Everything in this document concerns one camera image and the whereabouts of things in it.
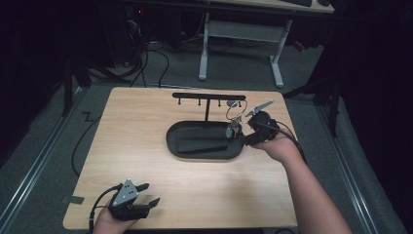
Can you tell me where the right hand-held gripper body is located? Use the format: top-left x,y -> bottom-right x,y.
244,99 -> 281,142

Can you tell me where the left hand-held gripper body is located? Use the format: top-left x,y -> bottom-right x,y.
107,177 -> 151,222

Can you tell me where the key bunch with coloured tags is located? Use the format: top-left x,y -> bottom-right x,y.
225,99 -> 248,139

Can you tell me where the black key rack with tray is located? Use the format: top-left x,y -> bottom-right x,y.
165,92 -> 246,161

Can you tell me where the person's right hand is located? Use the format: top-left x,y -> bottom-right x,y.
250,130 -> 305,166

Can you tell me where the person's left hand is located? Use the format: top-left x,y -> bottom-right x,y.
92,208 -> 138,234

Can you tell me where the grey floor tape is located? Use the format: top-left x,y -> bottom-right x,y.
60,195 -> 86,206

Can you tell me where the black metal stand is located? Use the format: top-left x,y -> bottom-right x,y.
60,53 -> 131,117
282,73 -> 343,138

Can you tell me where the red object under desk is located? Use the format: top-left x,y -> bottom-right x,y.
292,40 -> 307,54

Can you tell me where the white-framed wooden desk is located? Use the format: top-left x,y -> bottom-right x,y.
198,0 -> 335,90

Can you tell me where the black keyboard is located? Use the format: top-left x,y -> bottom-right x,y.
280,0 -> 314,8

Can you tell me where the dark computer tower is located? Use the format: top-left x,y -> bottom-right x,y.
124,5 -> 148,67

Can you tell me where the left hand-held gripper cable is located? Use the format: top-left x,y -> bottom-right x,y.
88,182 -> 124,234

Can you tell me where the hand-held gripper cable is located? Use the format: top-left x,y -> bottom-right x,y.
268,120 -> 309,165
88,182 -> 124,234

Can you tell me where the right hand-held gripper cable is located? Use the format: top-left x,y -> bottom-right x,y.
268,120 -> 309,165

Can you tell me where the black floor cable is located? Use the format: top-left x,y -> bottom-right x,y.
70,114 -> 102,178

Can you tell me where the metal floor rail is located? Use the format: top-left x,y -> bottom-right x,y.
316,103 -> 381,234
0,87 -> 83,228

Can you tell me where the bundle of black cables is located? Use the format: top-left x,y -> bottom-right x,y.
125,19 -> 170,89

